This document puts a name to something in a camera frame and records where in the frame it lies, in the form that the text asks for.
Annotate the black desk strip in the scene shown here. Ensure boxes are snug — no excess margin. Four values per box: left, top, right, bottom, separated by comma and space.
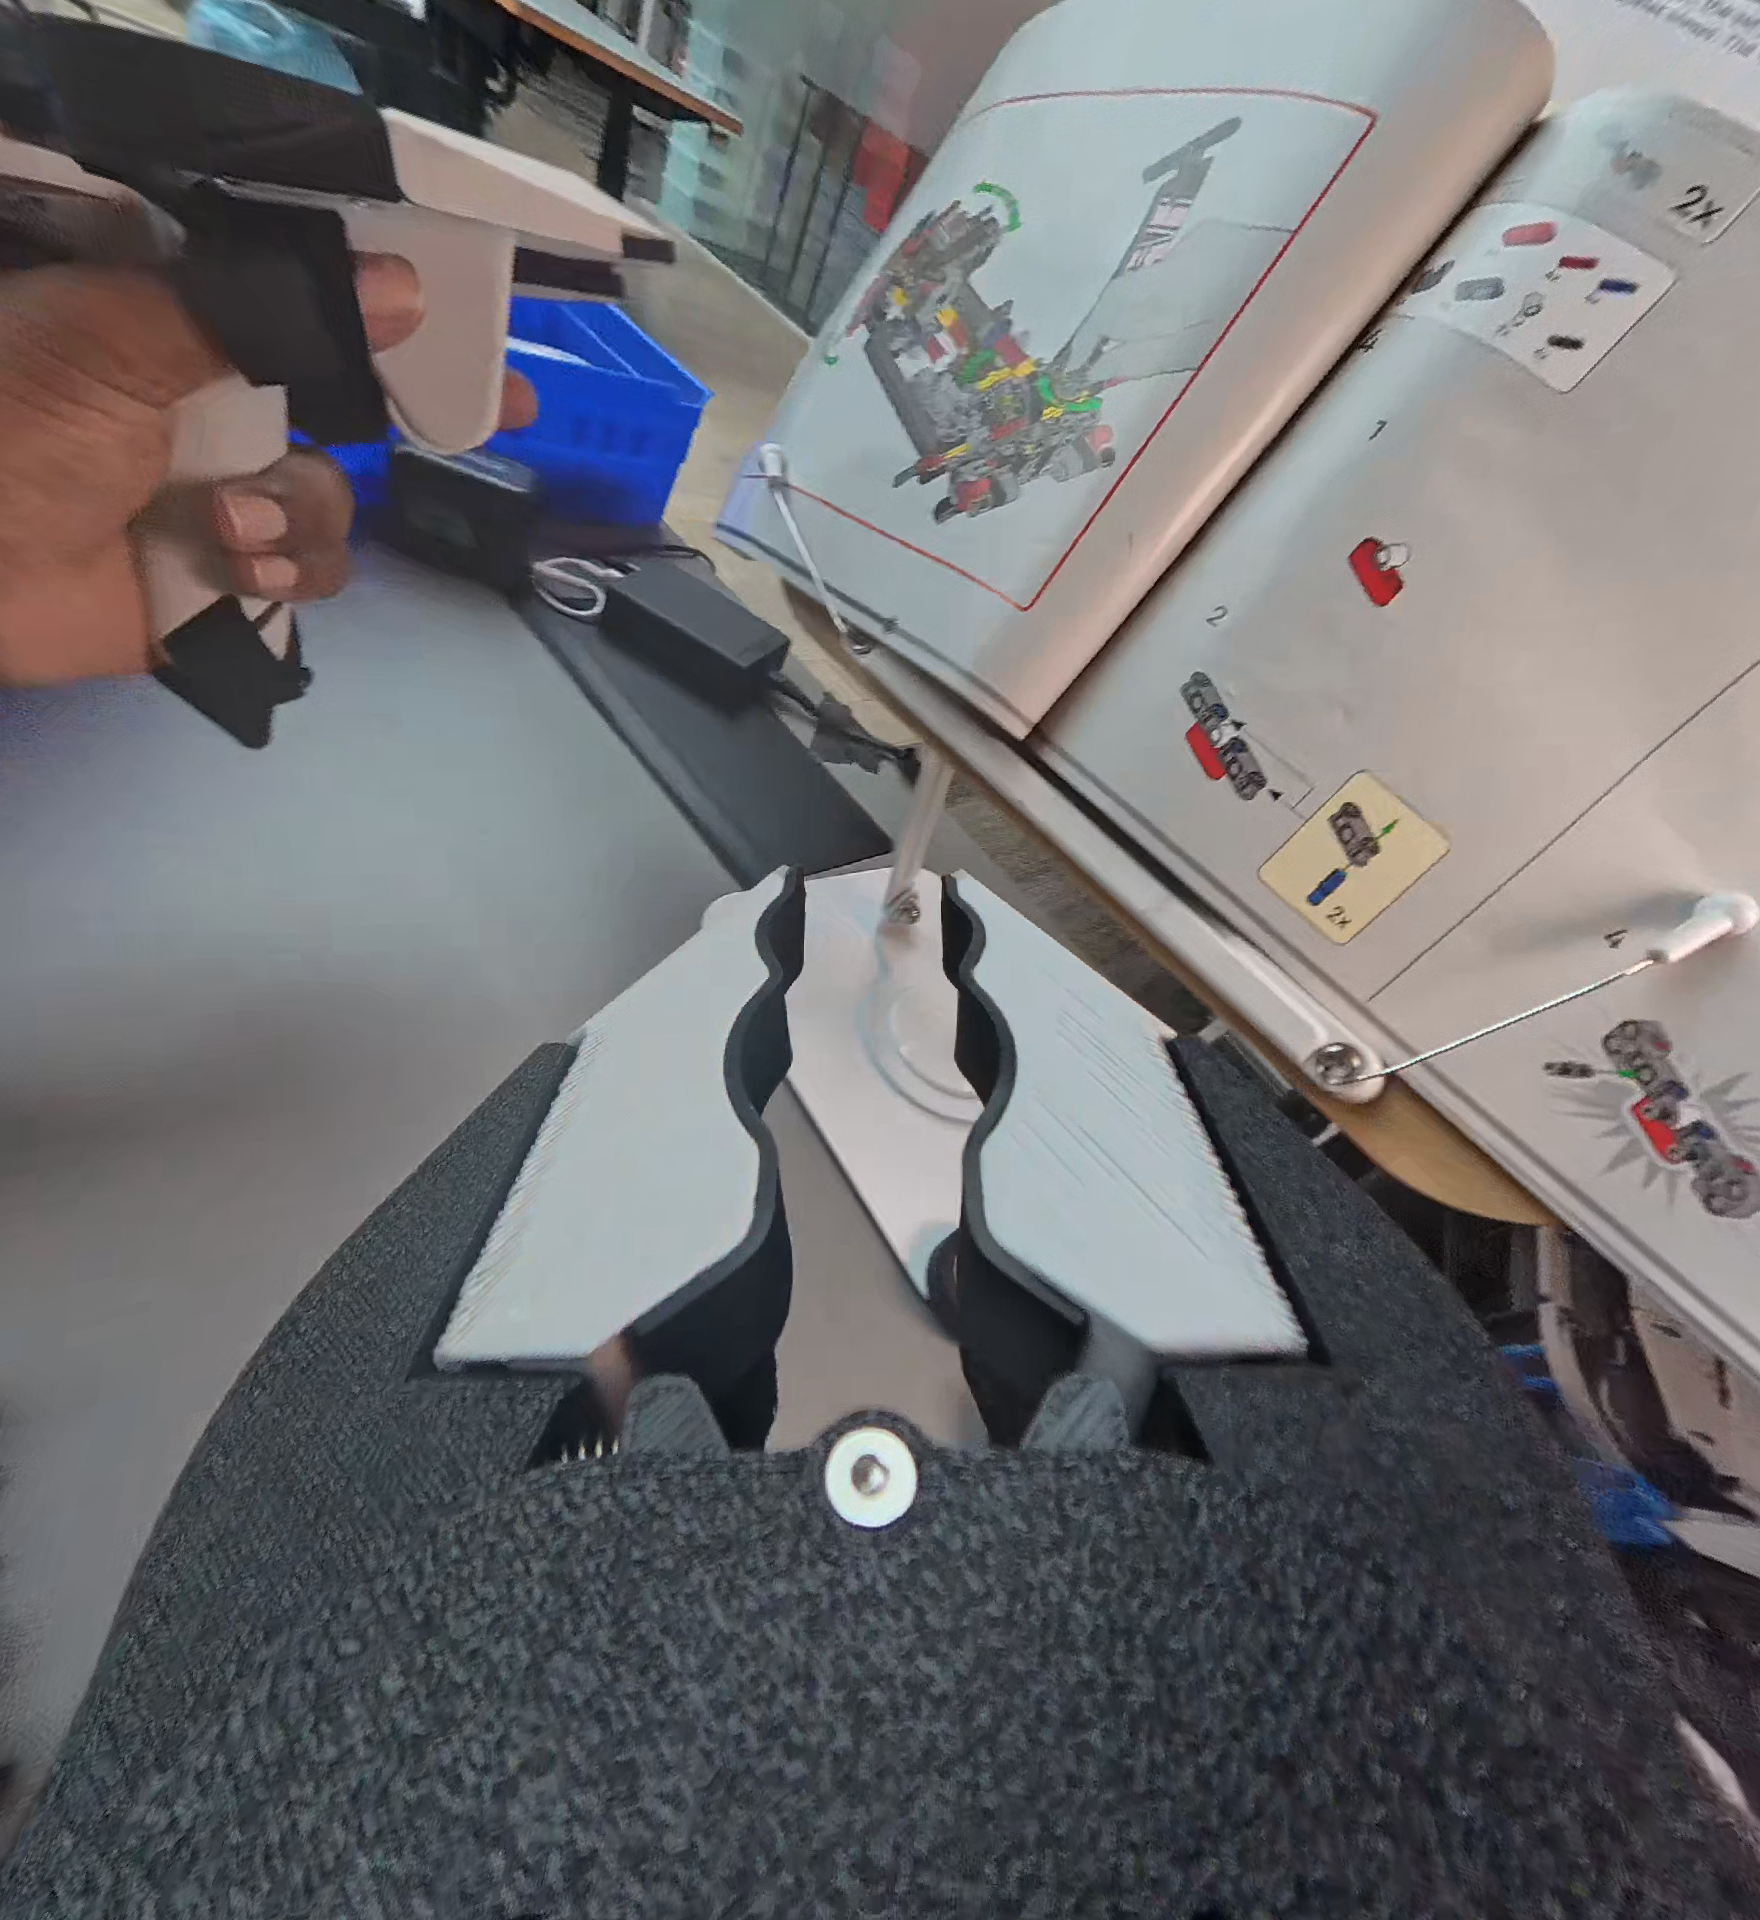
521, 577, 898, 887

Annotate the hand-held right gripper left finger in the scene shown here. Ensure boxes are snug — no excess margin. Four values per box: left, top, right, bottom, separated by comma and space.
433, 868, 807, 1373

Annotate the brick instruction booklet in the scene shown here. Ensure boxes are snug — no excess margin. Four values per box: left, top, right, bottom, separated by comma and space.
716, 0, 1760, 1404

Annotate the white book stand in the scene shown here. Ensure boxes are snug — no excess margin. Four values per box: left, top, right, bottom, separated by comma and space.
751, 442, 1760, 1307

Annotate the black cable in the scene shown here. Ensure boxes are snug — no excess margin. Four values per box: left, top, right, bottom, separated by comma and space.
767, 676, 920, 774

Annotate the black power bank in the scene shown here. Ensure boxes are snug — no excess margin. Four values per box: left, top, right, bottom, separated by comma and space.
386, 448, 545, 595

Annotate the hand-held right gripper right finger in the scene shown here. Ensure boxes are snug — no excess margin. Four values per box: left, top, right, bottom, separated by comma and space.
940, 874, 1308, 1363

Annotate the grey desk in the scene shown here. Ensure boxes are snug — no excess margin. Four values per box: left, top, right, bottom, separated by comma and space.
0, 532, 971, 1801

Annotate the blue plastic bin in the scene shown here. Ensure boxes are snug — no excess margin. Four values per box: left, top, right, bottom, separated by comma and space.
286, 293, 714, 527

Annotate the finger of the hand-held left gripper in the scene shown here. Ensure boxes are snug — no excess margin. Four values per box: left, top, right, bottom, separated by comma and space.
376, 109, 680, 297

